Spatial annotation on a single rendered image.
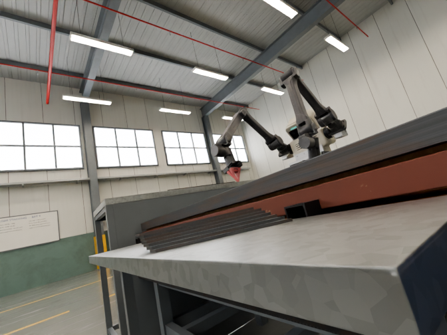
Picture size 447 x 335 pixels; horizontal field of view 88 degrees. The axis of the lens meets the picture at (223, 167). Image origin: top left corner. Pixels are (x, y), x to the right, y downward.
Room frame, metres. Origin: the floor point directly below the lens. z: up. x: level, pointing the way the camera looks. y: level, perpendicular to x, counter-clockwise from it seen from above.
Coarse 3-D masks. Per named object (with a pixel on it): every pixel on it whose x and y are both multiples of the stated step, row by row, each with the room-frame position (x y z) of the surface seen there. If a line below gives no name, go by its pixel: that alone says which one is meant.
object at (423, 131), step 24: (432, 120) 0.32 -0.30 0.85; (360, 144) 0.39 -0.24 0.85; (384, 144) 0.37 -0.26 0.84; (408, 144) 0.34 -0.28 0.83; (432, 144) 0.32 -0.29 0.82; (288, 168) 0.52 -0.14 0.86; (312, 168) 0.47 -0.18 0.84; (336, 168) 0.43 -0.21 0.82; (240, 192) 0.66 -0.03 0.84; (264, 192) 0.59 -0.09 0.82; (168, 216) 1.10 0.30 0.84
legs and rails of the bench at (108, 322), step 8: (96, 216) 1.75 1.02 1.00; (104, 216) 1.88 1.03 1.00; (96, 224) 1.84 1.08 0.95; (96, 232) 1.83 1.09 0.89; (96, 240) 1.83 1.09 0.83; (104, 272) 1.85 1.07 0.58; (104, 280) 1.84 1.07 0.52; (104, 288) 1.84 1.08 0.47; (104, 296) 1.84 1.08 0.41; (104, 304) 1.83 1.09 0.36; (104, 312) 1.84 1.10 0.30; (112, 328) 1.81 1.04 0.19
